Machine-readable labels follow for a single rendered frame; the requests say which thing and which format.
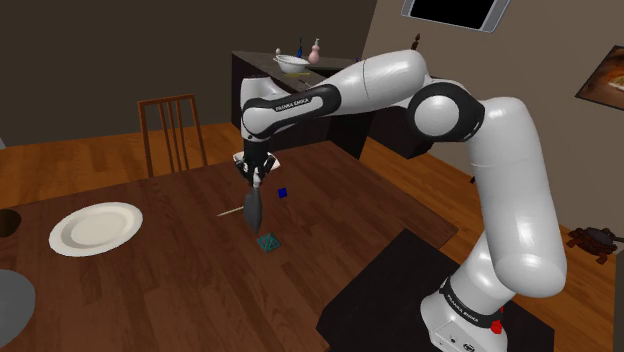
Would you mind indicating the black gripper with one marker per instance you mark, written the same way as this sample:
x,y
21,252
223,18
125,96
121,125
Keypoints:
x,y
254,155

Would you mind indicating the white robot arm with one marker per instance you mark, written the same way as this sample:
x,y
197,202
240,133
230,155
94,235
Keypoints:
x,y
512,204

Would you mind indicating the small blue cube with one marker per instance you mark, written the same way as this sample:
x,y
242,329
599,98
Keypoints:
x,y
282,193

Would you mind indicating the dark sideboard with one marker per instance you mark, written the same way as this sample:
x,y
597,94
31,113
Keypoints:
x,y
312,134

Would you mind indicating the thin pale stick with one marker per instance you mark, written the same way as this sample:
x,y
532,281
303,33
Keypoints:
x,y
230,211

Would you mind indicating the brown wooden chair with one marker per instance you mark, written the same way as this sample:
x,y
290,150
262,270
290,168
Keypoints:
x,y
169,137

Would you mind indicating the teal triangular object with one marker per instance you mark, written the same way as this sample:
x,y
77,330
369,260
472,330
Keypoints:
x,y
268,243

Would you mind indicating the brown wooden table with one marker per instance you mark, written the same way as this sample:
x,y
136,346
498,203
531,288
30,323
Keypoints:
x,y
185,292

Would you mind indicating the white plate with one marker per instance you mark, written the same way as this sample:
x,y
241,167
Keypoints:
x,y
95,229

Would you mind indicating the dark robot stand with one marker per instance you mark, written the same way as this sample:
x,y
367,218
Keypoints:
x,y
380,297

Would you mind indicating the dark brown round object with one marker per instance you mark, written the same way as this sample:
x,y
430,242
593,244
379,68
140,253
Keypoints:
x,y
8,222

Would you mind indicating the grey round object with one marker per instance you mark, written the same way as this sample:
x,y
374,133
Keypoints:
x,y
13,307

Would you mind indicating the brown toy on floor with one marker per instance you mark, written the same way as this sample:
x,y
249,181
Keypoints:
x,y
592,241

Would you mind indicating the wall television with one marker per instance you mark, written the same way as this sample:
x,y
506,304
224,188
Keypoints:
x,y
456,10

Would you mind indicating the framed wall picture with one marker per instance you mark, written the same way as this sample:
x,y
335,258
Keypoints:
x,y
604,80

